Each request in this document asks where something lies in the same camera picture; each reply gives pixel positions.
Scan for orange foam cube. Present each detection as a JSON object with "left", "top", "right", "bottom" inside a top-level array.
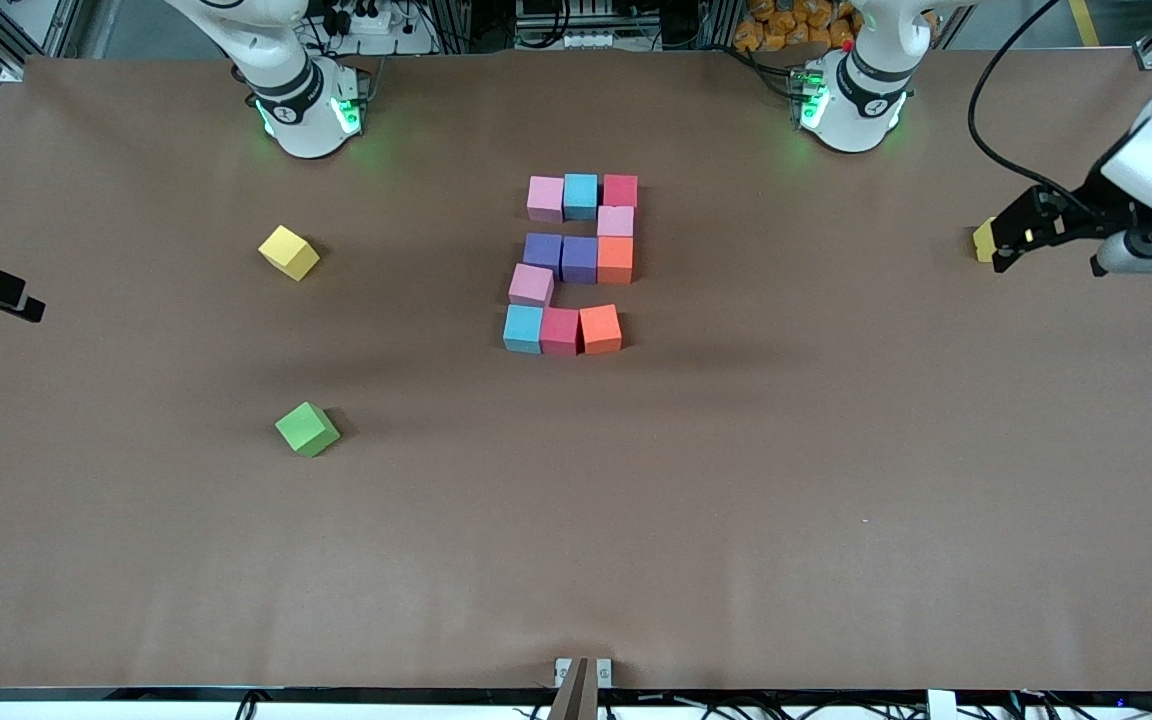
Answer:
[
  {"left": 578, "top": 304, "right": 624, "bottom": 356},
  {"left": 597, "top": 236, "right": 635, "bottom": 286}
]

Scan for blue foam cube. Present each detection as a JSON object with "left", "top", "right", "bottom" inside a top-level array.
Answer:
[
  {"left": 563, "top": 173, "right": 600, "bottom": 222},
  {"left": 502, "top": 304, "right": 545, "bottom": 355}
]

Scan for purple foam cube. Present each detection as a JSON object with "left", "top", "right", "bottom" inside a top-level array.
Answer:
[
  {"left": 561, "top": 236, "right": 599, "bottom": 285},
  {"left": 523, "top": 232, "right": 564, "bottom": 276}
]

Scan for green foam cube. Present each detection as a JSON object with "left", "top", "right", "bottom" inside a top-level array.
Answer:
[{"left": 275, "top": 402, "right": 342, "bottom": 459}]

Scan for orange lumpy bag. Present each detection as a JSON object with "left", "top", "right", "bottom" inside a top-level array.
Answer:
[{"left": 733, "top": 0, "right": 862, "bottom": 53}]

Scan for white power strip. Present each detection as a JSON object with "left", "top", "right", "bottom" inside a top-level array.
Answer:
[{"left": 321, "top": 0, "right": 437, "bottom": 56}]

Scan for grey electronics rack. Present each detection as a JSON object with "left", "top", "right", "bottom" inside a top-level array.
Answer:
[{"left": 514, "top": 0, "right": 617, "bottom": 51}]

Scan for large table cover sheet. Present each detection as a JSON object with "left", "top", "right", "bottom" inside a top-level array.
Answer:
[{"left": 0, "top": 48, "right": 1152, "bottom": 693}]

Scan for small white bracket plates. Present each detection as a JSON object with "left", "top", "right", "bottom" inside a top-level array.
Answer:
[{"left": 554, "top": 657, "right": 614, "bottom": 690}]

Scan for brown camera mount post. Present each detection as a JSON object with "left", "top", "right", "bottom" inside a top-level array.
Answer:
[{"left": 546, "top": 657, "right": 592, "bottom": 720}]

